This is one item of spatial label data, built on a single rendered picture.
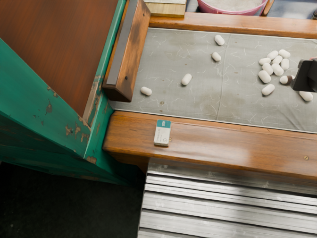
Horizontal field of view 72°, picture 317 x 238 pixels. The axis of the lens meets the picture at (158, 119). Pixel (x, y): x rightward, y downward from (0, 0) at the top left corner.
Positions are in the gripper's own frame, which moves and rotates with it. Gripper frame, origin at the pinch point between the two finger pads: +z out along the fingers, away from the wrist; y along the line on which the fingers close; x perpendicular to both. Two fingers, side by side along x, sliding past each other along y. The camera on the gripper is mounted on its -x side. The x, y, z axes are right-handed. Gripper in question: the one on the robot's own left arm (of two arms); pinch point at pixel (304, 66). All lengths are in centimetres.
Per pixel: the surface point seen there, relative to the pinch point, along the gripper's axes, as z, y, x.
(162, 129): -12.7, 32.2, 14.8
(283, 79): 3.7, 2.2, 4.5
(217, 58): 7.9, 19.8, 1.5
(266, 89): 0.6, 6.9, 7.0
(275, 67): 6.4, 4.2, 2.2
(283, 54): 10.6, 1.6, -0.7
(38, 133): -35, 47, 5
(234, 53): 11.8, 14.9, 0.3
